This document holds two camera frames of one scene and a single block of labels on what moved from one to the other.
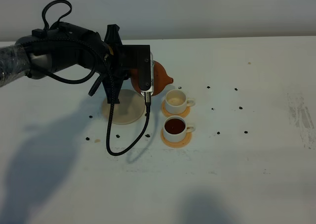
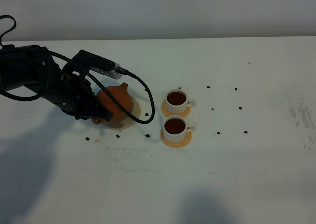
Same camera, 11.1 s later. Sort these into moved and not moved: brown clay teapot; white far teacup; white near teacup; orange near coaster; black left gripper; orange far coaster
Moved: brown clay teapot; black left gripper
Not moved: orange near coaster; white far teacup; white near teacup; orange far coaster
